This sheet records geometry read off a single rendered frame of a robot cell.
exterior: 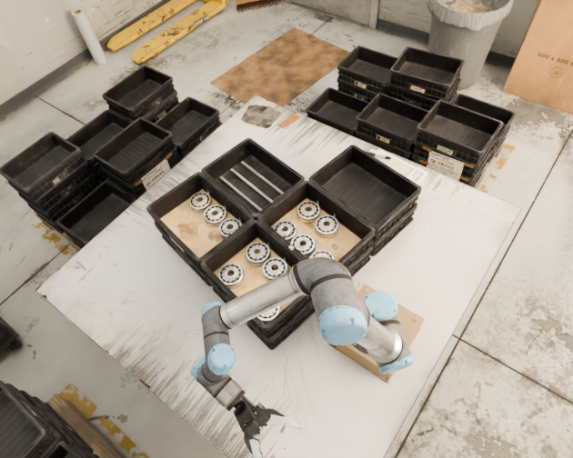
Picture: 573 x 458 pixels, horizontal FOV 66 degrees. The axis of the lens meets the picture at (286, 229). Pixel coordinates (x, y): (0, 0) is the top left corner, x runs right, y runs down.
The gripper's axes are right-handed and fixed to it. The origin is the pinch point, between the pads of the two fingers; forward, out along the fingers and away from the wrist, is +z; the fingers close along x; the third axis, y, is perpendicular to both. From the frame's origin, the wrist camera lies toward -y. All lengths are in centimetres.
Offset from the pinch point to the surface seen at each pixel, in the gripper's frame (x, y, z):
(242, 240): -39, 43, -61
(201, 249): -25, 49, -73
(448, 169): -156, 117, -15
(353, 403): -21.0, 35.5, 12.7
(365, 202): -89, 55, -34
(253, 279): -30, 42, -46
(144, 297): 7, 55, -79
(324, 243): -61, 47, -35
